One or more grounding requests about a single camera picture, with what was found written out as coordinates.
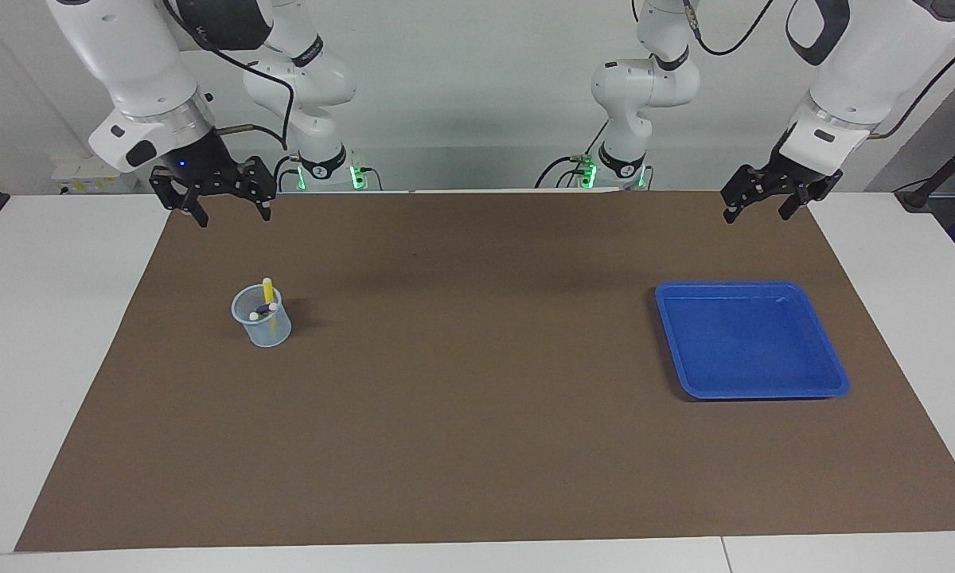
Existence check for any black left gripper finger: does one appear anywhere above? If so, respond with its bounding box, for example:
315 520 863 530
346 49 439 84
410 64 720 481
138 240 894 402
778 169 844 221
720 163 778 224

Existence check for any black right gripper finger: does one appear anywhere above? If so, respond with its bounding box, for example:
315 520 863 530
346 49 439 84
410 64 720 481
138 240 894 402
231 155 278 222
149 167 209 228

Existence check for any black stand pole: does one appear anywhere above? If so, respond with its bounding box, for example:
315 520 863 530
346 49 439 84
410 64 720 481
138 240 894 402
895 126 955 212

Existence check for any translucent plastic cup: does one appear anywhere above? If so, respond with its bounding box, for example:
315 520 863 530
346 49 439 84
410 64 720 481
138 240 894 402
231 284 293 349

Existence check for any blue plastic tray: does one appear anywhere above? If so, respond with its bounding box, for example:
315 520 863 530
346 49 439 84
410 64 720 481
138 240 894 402
654 280 851 400

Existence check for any brown table mat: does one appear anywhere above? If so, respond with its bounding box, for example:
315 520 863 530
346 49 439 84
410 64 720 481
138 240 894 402
14 189 955 552

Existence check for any black base cable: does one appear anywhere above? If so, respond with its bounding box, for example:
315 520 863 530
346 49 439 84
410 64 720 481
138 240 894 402
273 155 303 192
535 119 610 189

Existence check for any white wall box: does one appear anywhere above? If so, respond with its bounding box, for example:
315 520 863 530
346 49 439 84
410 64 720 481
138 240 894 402
52 155 140 194

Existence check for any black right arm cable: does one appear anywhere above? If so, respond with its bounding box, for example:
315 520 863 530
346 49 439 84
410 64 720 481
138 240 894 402
163 0 295 152

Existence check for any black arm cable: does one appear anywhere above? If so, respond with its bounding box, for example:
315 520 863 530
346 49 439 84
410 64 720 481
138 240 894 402
683 0 955 140
163 0 295 152

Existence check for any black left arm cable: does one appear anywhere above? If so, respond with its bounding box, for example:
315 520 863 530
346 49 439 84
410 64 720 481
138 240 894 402
683 0 955 140

